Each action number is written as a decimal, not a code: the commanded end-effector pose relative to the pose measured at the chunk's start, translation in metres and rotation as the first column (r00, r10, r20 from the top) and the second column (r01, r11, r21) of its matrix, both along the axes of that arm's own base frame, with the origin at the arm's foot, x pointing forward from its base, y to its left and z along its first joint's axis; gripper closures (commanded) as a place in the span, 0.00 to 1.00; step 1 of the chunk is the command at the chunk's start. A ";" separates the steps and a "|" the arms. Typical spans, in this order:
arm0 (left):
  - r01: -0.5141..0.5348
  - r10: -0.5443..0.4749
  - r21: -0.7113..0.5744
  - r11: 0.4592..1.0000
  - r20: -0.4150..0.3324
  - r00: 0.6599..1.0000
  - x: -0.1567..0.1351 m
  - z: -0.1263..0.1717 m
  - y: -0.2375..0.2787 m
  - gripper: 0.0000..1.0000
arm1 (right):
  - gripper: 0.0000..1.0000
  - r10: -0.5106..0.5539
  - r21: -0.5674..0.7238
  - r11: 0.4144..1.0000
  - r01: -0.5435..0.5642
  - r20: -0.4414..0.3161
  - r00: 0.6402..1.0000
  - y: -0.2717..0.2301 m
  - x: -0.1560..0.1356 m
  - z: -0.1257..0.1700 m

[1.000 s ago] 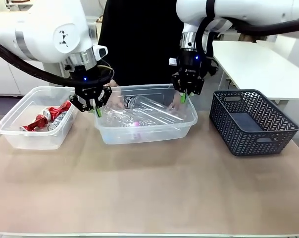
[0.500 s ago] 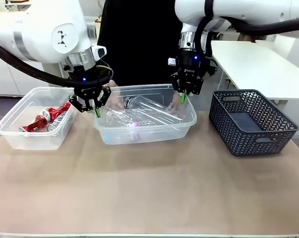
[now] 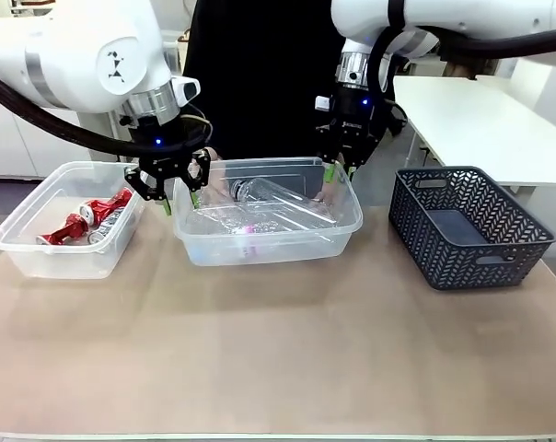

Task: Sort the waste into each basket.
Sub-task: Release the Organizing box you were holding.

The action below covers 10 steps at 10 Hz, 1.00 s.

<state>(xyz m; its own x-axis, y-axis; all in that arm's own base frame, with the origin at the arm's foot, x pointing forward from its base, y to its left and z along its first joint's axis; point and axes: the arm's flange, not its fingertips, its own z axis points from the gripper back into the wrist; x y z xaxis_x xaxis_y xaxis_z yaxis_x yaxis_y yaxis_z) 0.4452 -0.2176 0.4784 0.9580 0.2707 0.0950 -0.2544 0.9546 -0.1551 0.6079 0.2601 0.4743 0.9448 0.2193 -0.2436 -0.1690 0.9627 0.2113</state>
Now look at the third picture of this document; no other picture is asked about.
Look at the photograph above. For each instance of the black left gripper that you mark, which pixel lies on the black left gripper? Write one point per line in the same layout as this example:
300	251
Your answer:
165	147

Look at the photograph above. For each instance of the white side table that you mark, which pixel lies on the white side table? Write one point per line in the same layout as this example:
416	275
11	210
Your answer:
485	124

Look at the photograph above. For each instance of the dark grey woven basket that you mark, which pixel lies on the dark grey woven basket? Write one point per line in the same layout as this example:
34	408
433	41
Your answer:
471	225

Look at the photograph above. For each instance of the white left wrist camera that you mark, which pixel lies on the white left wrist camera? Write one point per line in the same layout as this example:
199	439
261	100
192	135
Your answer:
188	89

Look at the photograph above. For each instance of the person's left hand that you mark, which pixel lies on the person's left hand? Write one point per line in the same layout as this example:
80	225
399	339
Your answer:
327	197

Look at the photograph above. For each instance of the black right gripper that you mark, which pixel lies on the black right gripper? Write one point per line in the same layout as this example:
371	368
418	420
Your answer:
351	126

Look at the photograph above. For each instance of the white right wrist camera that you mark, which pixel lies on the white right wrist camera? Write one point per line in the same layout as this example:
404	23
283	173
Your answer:
322	102

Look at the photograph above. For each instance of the person's right hand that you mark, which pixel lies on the person's right hand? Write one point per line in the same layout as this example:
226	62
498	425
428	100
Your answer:
216	184

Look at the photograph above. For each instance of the crushed silver can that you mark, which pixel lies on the crushed silver can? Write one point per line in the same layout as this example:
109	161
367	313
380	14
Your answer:
104	229

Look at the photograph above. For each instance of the clear plastic bin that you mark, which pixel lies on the clear plastic bin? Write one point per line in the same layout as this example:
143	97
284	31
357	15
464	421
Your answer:
269	216
66	221

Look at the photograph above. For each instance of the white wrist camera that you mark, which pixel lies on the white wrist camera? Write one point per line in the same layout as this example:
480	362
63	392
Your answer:
322	102
188	89

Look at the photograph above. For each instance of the person in black clothes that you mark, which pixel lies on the person in black clothes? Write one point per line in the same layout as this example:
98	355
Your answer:
259	78

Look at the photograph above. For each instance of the crushed clear plastic bottle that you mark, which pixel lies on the crushed clear plastic bottle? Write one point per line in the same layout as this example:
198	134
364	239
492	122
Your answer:
241	232

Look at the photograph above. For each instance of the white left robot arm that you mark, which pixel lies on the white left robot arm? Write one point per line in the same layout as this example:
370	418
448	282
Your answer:
94	55

